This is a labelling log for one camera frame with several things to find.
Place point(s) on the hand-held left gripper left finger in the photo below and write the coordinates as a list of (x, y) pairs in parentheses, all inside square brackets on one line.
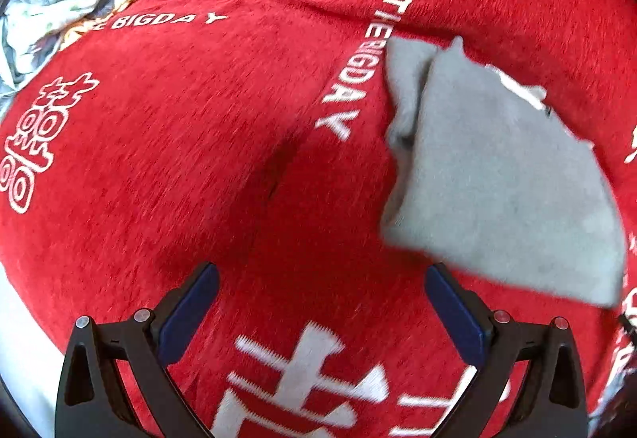
[(191, 313)]

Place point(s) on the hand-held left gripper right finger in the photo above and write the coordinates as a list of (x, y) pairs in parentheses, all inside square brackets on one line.
[(455, 318)]

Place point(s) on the grey knit garment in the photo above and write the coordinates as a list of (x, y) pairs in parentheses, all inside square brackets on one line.
[(497, 169)]

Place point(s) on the red printed blanket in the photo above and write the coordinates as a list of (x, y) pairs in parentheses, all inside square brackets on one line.
[(174, 144)]

